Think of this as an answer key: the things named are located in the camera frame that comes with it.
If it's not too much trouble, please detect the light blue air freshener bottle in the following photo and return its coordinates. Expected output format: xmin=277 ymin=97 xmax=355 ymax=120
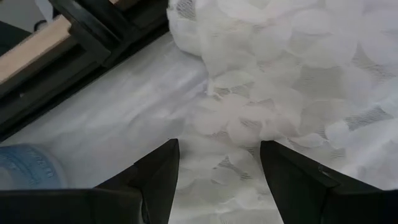
xmin=0 ymin=142 xmax=68 ymax=190

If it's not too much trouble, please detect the white lace garment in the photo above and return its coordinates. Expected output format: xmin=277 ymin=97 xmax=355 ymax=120
xmin=166 ymin=0 xmax=398 ymax=224

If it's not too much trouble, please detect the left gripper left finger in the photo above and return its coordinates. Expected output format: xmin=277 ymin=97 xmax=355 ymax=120
xmin=0 ymin=138 xmax=180 ymax=224

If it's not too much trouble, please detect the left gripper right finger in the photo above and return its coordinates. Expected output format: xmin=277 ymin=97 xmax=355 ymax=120
xmin=260 ymin=139 xmax=398 ymax=224

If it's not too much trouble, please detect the black aluminium table frame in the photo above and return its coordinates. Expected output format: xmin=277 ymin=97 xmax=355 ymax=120
xmin=0 ymin=0 xmax=170 ymax=141

